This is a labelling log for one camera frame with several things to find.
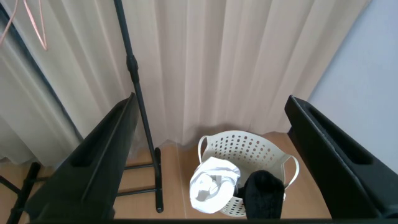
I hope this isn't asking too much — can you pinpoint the white laundry basket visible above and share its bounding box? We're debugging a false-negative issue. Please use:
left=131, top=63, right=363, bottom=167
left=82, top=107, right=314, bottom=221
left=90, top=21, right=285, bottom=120
left=198, top=129, right=300, bottom=218

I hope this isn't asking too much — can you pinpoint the beige curtain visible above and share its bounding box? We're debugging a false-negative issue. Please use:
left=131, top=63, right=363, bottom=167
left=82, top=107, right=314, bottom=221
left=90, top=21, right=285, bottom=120
left=0, top=18, right=83, bottom=167
left=2, top=0, right=373, bottom=149

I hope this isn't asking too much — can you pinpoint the black garment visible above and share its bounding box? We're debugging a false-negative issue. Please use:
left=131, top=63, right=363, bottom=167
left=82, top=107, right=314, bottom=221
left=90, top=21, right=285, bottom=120
left=236, top=169, right=286, bottom=220

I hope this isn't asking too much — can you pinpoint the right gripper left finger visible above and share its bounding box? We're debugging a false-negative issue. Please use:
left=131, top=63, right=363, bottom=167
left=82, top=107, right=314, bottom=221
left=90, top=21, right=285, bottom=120
left=24, top=92, right=140, bottom=220

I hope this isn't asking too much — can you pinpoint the white garment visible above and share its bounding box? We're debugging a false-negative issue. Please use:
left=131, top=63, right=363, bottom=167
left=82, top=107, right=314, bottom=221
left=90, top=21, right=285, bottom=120
left=188, top=156, right=242, bottom=215

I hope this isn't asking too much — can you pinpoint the black clothes rack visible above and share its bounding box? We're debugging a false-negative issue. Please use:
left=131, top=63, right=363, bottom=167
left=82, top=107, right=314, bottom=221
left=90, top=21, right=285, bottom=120
left=0, top=0, right=165, bottom=224

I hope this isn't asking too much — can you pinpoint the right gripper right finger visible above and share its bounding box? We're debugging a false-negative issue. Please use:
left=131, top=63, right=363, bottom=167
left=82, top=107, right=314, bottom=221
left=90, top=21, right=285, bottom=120
left=284, top=95, right=398, bottom=218

